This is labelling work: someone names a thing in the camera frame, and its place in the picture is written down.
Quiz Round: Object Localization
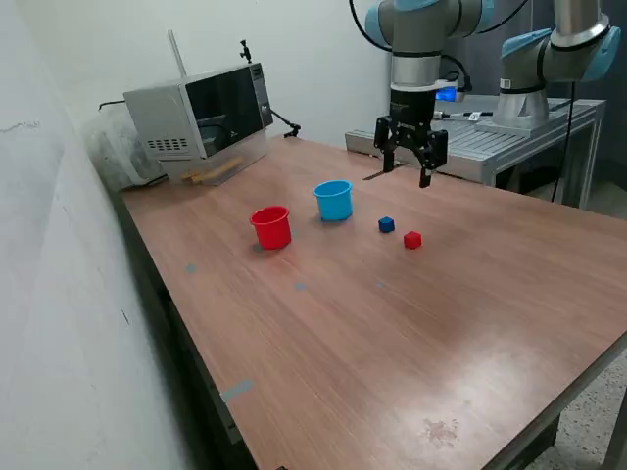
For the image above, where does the blue plastic bin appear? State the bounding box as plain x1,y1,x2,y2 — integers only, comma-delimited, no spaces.
313,179,354,223

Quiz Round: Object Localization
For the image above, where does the red plastic bin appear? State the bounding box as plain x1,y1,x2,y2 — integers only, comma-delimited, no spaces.
249,205,294,252

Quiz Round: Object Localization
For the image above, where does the black cable with silver connector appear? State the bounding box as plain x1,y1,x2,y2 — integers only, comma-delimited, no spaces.
433,110,496,121

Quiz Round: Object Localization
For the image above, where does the clear plastic bag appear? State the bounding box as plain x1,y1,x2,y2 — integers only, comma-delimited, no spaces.
80,105,168,192

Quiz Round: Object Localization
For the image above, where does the aluminium robot mounting plate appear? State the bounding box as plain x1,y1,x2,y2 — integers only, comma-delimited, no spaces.
477,115,551,134

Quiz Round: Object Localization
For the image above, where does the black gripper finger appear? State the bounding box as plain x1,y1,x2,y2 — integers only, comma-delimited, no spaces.
413,128,450,190
373,116,400,173

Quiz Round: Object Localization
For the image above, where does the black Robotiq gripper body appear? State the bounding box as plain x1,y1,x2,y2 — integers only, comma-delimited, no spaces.
386,82,438,149

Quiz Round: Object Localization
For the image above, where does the long blue tape strip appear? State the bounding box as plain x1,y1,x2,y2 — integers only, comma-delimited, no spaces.
218,378,254,403

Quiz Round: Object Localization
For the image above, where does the blue lit wrist camera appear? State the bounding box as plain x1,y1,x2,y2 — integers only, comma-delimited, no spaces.
433,83,466,105

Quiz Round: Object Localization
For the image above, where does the silver microwave oven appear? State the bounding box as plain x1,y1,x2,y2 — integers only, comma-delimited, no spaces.
121,62,274,162

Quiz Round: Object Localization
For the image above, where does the long wooden stick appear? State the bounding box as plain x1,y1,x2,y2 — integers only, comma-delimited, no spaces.
191,156,245,185

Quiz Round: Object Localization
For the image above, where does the black hanging robot cable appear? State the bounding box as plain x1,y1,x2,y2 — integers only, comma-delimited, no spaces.
552,81,577,203

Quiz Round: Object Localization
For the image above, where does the clear acrylic box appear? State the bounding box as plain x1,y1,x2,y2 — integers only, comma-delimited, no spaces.
159,129,269,187

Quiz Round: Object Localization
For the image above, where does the dark grey curtain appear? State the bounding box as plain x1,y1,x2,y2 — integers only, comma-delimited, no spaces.
389,0,627,163

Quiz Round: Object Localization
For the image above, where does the aluminium slotted robot stand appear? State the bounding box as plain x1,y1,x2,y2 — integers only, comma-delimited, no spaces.
344,92,607,210

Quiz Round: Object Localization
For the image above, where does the dark strip on table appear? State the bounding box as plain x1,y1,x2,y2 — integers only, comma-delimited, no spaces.
362,164,406,181

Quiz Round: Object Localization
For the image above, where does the clear plastic rod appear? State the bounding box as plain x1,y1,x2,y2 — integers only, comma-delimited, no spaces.
167,29,189,79

